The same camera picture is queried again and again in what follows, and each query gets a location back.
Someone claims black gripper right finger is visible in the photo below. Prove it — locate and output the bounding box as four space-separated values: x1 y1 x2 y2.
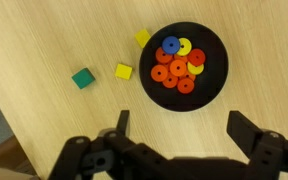
226 110 288 180

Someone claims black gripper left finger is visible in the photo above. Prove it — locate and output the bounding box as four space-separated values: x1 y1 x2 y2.
47 109 173 180

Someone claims blue wooden disc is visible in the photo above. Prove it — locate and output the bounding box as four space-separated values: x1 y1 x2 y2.
161 35 181 55

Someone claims black bowl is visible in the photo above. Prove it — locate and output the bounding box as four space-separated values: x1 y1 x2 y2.
138 21 229 112

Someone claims green wooden cube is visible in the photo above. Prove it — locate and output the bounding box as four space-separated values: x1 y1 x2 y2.
71 67 96 90

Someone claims yellow wooden cube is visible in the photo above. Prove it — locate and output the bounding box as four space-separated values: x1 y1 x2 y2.
114 63 134 81
134 28 152 49

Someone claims yellow wooden disc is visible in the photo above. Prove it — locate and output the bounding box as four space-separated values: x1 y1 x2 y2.
187 61 205 76
177 37 193 57

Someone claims open cardboard box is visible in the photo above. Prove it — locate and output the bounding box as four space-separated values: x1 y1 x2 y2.
0 166 35 180

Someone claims red wooden disc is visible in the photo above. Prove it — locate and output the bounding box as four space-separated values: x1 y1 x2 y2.
187 48 207 67

